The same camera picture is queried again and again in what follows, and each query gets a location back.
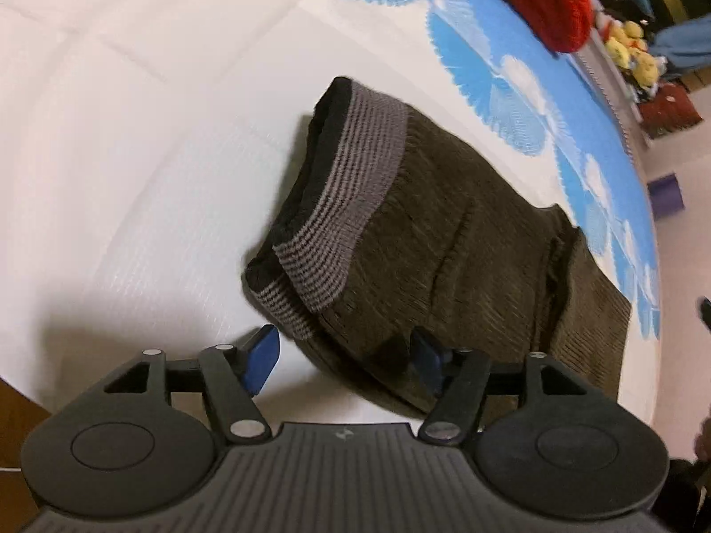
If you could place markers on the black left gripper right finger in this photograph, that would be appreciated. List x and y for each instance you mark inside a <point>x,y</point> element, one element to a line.
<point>539,434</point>

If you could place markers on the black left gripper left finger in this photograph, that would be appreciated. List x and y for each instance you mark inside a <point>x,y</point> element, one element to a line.
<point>149,433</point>

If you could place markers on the dark brown corduroy pants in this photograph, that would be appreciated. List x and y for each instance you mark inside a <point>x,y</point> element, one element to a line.
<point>393,224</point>

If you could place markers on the purple box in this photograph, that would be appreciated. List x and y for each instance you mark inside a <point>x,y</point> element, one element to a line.
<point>665,196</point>

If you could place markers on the blue white patterned bedsheet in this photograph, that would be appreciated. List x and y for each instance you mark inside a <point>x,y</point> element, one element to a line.
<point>146,146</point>

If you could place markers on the yellow plush bear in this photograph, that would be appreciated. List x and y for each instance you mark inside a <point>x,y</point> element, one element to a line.
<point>627,48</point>

